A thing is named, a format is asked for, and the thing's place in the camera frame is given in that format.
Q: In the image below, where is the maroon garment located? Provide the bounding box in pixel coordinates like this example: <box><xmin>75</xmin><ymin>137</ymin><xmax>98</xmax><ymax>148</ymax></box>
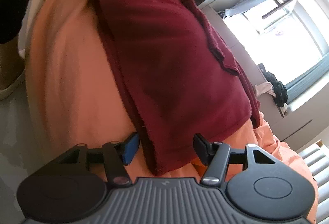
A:
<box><xmin>93</xmin><ymin>0</ymin><xmax>260</xmax><ymax>176</ymax></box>

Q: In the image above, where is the dark clothes pile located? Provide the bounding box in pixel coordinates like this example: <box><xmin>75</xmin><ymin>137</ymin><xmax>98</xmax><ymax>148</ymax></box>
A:
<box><xmin>258</xmin><ymin>63</ymin><xmax>288</xmax><ymax>108</ymax></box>

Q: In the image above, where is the orange bed sheet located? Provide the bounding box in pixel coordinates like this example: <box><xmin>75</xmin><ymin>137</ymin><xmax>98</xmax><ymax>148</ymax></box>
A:
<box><xmin>24</xmin><ymin>0</ymin><xmax>320</xmax><ymax>224</ymax></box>

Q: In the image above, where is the white cloth on sill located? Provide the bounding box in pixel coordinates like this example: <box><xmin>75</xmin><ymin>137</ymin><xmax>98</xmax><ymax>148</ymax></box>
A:
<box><xmin>254</xmin><ymin>81</ymin><xmax>277</xmax><ymax>98</ymax></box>

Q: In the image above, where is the right blue curtain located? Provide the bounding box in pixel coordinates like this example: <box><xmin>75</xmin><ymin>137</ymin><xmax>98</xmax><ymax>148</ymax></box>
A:
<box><xmin>285</xmin><ymin>54</ymin><xmax>329</xmax><ymax>104</ymax></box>

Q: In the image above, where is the padded grey headboard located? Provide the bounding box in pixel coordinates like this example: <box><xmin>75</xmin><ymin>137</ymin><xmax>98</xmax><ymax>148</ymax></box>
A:
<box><xmin>299</xmin><ymin>140</ymin><xmax>329</xmax><ymax>223</ymax></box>

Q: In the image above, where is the window frame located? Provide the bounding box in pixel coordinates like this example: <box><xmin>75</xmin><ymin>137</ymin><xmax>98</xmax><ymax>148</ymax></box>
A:
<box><xmin>223</xmin><ymin>0</ymin><xmax>329</xmax><ymax>112</ymax></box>

